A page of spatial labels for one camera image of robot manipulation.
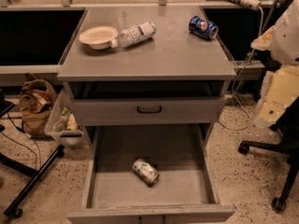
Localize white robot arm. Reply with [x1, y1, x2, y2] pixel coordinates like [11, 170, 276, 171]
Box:
[251, 0, 299, 128]

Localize grey drawer cabinet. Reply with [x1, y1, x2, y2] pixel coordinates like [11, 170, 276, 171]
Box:
[57, 5, 237, 224]

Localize closed top drawer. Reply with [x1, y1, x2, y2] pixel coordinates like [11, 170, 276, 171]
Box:
[71, 97, 226, 126]

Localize blue pepsi can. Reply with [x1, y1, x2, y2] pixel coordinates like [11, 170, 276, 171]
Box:
[189, 16, 219, 40]

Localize open middle drawer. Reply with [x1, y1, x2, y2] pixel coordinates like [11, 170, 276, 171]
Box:
[67, 124, 235, 224]

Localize clear plastic water bottle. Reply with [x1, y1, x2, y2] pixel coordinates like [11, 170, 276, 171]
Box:
[109, 21, 156, 48]

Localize white bowl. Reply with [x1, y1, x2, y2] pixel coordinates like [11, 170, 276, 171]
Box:
[79, 26, 119, 49]

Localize clear plastic bin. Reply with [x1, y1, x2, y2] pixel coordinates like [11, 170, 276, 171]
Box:
[45, 90, 86, 147]

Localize brown bag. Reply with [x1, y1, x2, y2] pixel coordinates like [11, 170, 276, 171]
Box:
[19, 73, 58, 138]

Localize black stand base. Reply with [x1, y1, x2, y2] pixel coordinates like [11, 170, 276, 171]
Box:
[0, 145, 64, 218]

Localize black office chair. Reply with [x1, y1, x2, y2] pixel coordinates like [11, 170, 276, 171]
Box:
[237, 96, 299, 214]

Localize white cable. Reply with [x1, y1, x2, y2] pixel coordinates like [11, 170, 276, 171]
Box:
[218, 6, 265, 133]

